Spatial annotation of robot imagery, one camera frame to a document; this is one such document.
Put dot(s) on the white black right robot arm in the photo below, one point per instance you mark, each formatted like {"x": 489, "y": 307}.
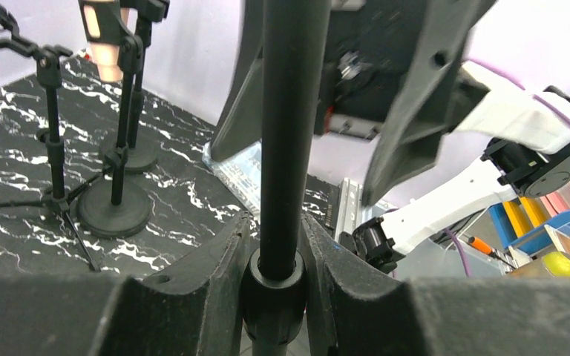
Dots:
{"x": 529, "y": 156}

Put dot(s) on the clear plastic parts box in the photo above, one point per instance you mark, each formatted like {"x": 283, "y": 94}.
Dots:
{"x": 241, "y": 174}

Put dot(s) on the black round-base stand right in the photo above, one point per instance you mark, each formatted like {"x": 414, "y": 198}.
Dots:
{"x": 143, "y": 153}

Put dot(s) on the black round-base stand middle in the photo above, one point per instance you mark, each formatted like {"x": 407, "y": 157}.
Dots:
{"x": 118, "y": 208}

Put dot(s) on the beige microphone middle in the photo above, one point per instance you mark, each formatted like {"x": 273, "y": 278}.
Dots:
{"x": 104, "y": 23}

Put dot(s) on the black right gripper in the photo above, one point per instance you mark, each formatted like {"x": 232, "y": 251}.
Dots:
{"x": 373, "y": 48}

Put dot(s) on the black round-base microphone stand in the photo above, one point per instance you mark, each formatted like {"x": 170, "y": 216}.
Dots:
{"x": 273, "y": 290}

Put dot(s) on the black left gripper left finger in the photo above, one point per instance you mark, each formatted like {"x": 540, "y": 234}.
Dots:
{"x": 189, "y": 308}

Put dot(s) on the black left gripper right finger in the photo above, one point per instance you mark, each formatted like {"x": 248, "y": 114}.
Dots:
{"x": 354, "y": 309}

